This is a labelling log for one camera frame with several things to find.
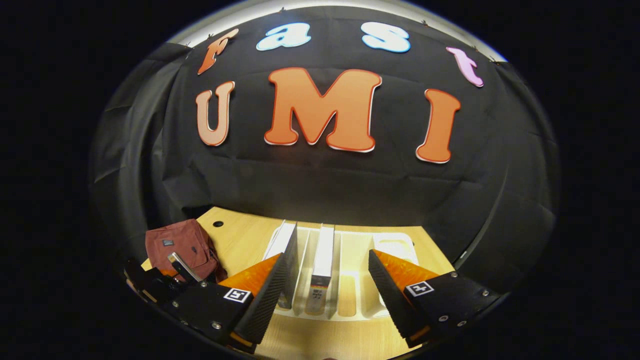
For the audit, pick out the book with portrait cover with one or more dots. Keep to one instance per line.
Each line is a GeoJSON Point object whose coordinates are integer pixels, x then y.
{"type": "Point", "coordinates": [322, 255]}

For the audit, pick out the white bookshelf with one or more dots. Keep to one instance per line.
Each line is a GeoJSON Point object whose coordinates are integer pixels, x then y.
{"type": "Point", "coordinates": [350, 280]}

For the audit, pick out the maroon schoolbag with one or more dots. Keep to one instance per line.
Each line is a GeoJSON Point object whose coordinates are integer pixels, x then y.
{"type": "Point", "coordinates": [180, 245]}

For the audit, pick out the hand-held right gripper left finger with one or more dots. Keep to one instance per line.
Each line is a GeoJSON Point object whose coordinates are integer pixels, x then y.
{"type": "Point", "coordinates": [265, 305]}

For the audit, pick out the book with blue painting cover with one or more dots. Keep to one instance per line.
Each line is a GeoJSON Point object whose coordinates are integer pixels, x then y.
{"type": "Point", "coordinates": [285, 240]}

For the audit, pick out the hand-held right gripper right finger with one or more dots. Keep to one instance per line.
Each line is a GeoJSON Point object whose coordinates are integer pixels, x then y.
{"type": "Point", "coordinates": [392, 300]}

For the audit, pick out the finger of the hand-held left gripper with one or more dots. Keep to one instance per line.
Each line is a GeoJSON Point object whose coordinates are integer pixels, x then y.
{"type": "Point", "coordinates": [182, 267]}

